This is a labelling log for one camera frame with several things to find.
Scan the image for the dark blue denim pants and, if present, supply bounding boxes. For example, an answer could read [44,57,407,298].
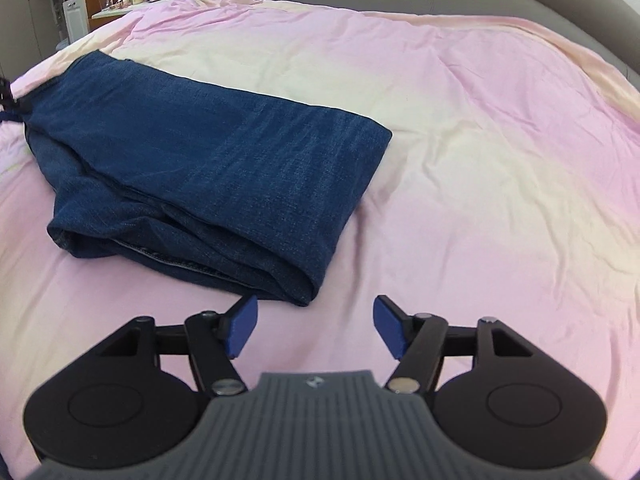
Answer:
[1,51,392,307]

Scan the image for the pink bed sheet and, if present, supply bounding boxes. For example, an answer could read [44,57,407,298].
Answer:
[12,0,639,479]

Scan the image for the wooden bedside table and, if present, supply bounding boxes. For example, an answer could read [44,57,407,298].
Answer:
[87,0,168,32]

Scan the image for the white box appliance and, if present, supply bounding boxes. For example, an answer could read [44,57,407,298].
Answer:
[63,0,89,44]

